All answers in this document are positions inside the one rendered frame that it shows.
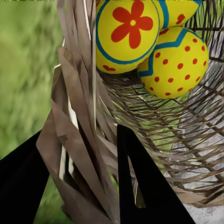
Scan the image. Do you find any easter egg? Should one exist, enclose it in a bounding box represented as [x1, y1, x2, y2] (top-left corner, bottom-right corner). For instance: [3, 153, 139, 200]
[152, 0, 204, 30]
[96, 0, 161, 75]
[137, 26, 210, 100]

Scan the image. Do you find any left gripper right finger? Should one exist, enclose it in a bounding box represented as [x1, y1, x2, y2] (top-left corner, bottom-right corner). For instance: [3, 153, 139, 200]
[116, 124, 196, 224]

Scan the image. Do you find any wicker basket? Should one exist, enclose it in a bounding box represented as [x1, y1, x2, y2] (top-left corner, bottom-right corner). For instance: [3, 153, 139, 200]
[36, 0, 224, 224]

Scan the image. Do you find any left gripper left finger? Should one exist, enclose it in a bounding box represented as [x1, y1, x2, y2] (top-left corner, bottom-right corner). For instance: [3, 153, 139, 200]
[0, 130, 50, 224]

